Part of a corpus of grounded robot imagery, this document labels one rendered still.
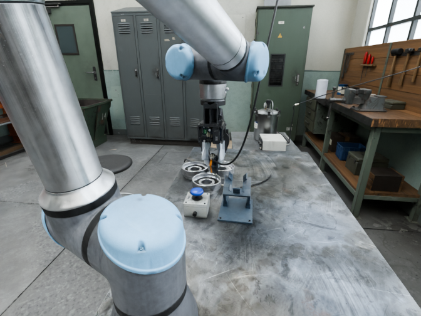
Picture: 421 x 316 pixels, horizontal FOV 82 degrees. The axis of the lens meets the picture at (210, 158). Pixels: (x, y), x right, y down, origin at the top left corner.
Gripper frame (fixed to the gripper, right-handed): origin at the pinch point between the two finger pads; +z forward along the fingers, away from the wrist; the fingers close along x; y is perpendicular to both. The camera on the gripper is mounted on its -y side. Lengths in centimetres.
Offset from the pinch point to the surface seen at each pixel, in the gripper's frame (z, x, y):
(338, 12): -95, 121, -337
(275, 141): 17, 27, -82
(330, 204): 13.1, 38.1, -2.2
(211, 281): 13.2, 4.8, 33.3
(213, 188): 10.3, -0.3, -1.5
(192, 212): 11.7, -4.6, 11.8
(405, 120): 8, 118, -117
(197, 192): 5.9, -3.4, 9.9
